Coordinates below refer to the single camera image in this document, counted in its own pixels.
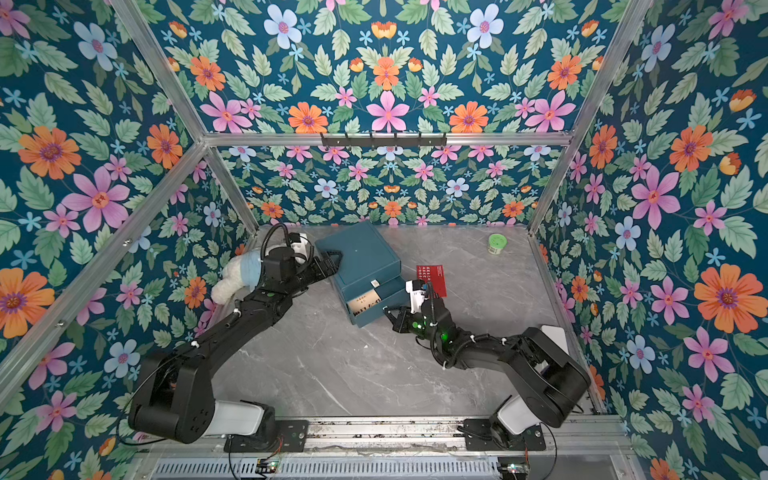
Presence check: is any teal drawer cabinet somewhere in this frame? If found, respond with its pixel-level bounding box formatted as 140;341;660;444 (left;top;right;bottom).
316;222;402;295

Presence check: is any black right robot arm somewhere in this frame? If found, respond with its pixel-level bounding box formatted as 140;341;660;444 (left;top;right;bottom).
384;280;591;449

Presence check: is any green lidded small cup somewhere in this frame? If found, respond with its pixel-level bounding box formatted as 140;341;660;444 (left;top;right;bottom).
488;233;508;255

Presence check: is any red postcard white text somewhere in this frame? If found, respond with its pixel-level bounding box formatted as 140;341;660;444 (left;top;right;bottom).
416;265;447;298

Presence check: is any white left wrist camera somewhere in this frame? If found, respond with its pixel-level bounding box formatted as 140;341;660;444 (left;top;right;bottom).
289;232;309;260

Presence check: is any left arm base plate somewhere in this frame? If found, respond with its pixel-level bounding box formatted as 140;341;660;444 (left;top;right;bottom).
224;420;310;454

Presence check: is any aluminium front rail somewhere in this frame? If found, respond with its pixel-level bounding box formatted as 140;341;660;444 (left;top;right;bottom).
133;414;636;466

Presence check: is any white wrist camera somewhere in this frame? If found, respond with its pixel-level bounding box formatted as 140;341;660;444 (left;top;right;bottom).
289;232;309;260
405;279;428;314

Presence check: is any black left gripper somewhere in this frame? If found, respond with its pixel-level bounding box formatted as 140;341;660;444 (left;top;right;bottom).
282;251;341;299

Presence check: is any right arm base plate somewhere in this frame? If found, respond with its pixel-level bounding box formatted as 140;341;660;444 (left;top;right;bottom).
457;418;547;451

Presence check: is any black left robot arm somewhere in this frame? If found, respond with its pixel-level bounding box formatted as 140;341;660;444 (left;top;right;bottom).
127;223;343;444

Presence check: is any white teddy bear blue shirt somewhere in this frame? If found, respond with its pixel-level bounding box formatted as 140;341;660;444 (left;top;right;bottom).
211;251;278;305

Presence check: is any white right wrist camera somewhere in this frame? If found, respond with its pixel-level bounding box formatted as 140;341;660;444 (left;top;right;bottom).
405;279;428;314

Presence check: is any teal top drawer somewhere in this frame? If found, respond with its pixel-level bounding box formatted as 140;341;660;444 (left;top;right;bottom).
341;275;405;301

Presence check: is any cream postcard red text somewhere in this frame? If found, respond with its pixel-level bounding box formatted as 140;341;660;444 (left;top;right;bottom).
347;290;381;316

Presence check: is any teal drawer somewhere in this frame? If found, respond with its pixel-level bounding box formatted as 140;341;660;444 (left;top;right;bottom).
341;275;405;301
347;279;410;327

